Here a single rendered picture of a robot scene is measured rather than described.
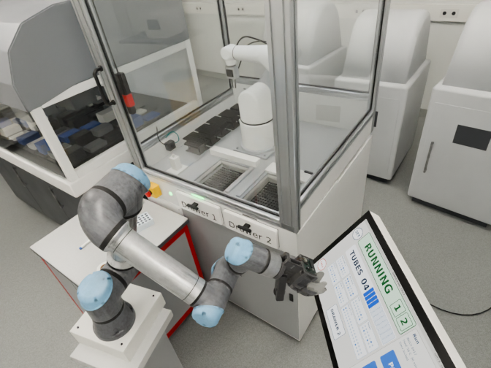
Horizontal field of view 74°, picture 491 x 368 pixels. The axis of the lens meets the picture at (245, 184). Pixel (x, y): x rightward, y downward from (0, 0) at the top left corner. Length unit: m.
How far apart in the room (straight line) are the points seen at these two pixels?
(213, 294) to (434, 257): 2.01
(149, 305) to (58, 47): 1.35
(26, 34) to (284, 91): 1.33
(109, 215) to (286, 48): 0.65
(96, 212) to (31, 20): 1.26
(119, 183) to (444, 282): 2.15
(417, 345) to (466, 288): 1.71
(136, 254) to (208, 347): 1.39
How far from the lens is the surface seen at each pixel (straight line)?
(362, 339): 0.99
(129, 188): 0.94
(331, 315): 1.08
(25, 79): 1.95
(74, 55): 2.05
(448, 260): 2.69
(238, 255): 0.89
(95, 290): 1.23
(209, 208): 1.58
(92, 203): 0.90
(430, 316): 0.90
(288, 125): 1.07
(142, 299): 1.42
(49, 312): 2.81
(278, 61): 1.00
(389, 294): 0.96
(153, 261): 0.88
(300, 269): 0.98
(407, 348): 0.91
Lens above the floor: 1.92
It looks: 37 degrees down
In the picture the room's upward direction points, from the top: 8 degrees counter-clockwise
